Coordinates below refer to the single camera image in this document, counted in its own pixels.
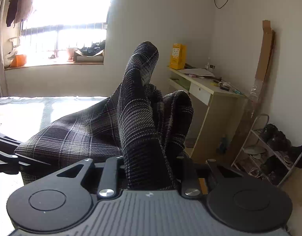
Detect dark cloth in box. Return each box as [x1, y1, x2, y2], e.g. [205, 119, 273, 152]
[73, 40, 106, 63]

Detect window security bars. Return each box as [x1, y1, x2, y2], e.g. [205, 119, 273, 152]
[19, 22, 109, 60]

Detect yellow box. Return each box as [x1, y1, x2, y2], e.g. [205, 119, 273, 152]
[169, 43, 187, 70]

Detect white low shelf unit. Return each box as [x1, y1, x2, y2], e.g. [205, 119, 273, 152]
[168, 68, 246, 164]

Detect long cardboard strip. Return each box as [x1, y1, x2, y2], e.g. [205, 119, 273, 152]
[224, 20, 276, 164]

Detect metal shoe rack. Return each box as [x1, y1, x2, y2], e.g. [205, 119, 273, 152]
[232, 113, 302, 187]

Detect dark plaid flannel pants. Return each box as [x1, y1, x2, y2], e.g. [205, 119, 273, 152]
[15, 41, 194, 190]

